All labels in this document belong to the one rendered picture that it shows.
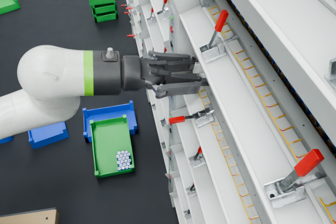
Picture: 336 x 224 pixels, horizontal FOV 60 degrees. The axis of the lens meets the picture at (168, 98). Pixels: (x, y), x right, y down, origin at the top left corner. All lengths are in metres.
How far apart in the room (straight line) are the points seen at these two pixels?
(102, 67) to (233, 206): 0.36
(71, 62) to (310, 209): 0.45
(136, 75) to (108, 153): 1.09
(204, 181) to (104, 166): 0.91
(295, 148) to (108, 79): 0.35
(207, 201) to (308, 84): 0.57
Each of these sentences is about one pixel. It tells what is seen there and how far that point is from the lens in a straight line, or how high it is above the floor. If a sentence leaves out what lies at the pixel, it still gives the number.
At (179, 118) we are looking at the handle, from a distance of 0.64.
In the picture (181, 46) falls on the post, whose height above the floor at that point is 0.97.
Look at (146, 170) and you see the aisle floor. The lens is 1.60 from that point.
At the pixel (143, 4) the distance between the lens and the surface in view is 1.44.
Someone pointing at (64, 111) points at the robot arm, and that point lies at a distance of 0.68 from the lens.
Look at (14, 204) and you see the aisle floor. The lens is 1.69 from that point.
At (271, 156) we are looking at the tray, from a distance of 0.41.
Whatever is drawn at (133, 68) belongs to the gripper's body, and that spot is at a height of 1.02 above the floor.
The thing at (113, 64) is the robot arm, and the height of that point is 1.03.
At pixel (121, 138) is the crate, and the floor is 0.06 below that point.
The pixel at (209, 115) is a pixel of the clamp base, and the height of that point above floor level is 0.90.
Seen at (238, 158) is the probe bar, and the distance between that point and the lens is 0.58.
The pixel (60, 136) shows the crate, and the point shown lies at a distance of 1.78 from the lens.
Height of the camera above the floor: 1.40
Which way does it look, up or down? 48 degrees down
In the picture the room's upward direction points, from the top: straight up
